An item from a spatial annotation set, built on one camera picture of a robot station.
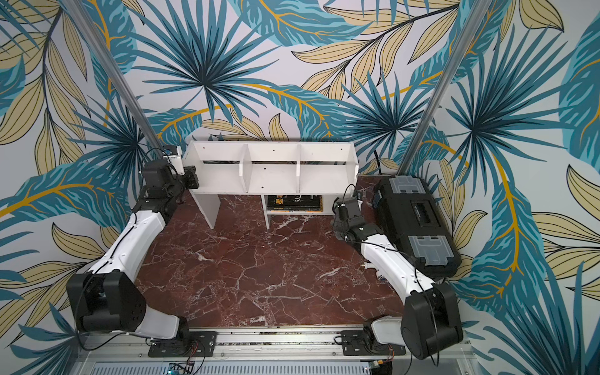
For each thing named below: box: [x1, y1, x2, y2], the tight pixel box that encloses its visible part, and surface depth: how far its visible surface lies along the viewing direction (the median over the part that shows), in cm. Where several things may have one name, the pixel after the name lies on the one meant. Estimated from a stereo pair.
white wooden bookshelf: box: [182, 141, 360, 231], surface depth 87 cm
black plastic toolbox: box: [373, 175, 462, 279], surface depth 87 cm
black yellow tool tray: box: [266, 194, 324, 213], surface depth 94 cm
